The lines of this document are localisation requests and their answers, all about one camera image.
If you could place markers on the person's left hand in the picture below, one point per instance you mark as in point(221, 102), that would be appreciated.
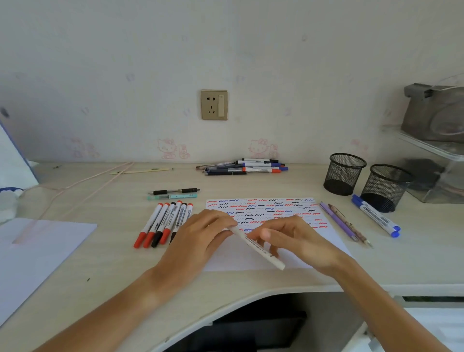
point(188, 246)

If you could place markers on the person's right hand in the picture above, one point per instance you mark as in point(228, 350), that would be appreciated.
point(308, 246)

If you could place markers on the person's right fingers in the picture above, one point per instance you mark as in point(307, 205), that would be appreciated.
point(275, 232)

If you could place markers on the person's left thumb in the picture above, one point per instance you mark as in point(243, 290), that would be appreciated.
point(223, 239)

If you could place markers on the white marker pen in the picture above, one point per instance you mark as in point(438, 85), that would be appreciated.
point(259, 250)

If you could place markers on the person's left forearm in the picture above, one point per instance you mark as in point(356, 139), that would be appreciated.
point(116, 312)

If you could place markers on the person's right forearm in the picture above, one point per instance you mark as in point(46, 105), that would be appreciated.
point(377, 308)

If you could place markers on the white paper with coloured squiggles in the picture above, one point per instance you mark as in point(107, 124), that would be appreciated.
point(275, 208)

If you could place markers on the purple pen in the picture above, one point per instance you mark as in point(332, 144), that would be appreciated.
point(339, 221)

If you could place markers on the row of red black markers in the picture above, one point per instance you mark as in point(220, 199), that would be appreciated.
point(159, 225)

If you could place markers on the teal pen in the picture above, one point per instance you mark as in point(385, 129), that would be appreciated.
point(172, 196)

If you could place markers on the black ballpoint pen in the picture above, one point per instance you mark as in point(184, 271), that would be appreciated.
point(174, 191)

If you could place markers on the pile of pens and markers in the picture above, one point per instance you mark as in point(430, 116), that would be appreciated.
point(246, 166)

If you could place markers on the patterned mechanical pencil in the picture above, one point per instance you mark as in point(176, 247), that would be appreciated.
point(353, 228)

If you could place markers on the black mesh pen cup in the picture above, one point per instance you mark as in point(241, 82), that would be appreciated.
point(386, 188)
point(344, 174)

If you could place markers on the blue capped white marker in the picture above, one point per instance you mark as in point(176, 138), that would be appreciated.
point(379, 214)
point(373, 216)

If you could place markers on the dark grey object under shelf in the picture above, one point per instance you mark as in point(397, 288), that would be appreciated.
point(426, 174)

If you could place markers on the white drawer unit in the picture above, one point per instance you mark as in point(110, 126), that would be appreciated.
point(427, 330)

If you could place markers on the blank white paper sheet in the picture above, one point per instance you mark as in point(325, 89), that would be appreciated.
point(36, 254)

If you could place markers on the clear acrylic shelf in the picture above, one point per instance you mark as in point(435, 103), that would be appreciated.
point(446, 152)

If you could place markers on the grey metal box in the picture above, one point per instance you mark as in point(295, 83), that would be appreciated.
point(435, 116)

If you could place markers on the clear plastic bag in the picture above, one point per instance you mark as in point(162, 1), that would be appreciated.
point(9, 206)

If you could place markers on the white bag with blue edge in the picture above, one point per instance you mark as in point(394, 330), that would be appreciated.
point(14, 159)

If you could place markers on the gold wall socket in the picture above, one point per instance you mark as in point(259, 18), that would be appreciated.
point(214, 105)

